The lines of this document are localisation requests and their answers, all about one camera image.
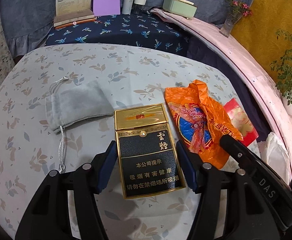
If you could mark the yellow fabric backdrop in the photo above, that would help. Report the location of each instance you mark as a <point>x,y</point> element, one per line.
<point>257,32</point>

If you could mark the black gold cigarette box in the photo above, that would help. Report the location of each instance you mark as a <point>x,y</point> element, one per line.
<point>146,152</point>

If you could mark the pink cloth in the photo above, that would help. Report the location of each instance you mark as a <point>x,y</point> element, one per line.
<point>260,84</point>

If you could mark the red gold envelope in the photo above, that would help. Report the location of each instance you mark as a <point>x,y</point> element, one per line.
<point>241,121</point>

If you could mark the white tube bottle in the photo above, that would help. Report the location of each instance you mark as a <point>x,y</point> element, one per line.
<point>126,7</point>

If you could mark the green tissue box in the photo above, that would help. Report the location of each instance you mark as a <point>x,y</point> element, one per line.
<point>182,8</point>

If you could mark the orange plastic bag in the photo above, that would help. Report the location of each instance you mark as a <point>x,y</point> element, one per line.
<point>201,121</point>

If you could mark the grey drawstring pouch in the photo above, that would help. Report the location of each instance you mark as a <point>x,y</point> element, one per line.
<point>70,106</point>

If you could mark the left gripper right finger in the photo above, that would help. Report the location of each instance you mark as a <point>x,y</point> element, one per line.
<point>248,215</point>

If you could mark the green potted plant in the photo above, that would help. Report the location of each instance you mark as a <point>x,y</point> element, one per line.
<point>283,68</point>

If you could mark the beige desk calendar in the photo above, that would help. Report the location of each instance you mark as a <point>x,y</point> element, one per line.
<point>69,11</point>

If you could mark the purple card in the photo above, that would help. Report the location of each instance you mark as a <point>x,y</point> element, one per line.
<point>106,7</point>

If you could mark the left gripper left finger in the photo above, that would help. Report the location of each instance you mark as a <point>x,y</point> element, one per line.
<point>47,214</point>

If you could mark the glass flower vase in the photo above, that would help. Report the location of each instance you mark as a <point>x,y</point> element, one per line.
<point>236,9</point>

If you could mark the navy floral cloth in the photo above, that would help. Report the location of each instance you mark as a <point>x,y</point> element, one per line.
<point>144,30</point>

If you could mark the white trash bag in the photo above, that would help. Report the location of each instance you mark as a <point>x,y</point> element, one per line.
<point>274,153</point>

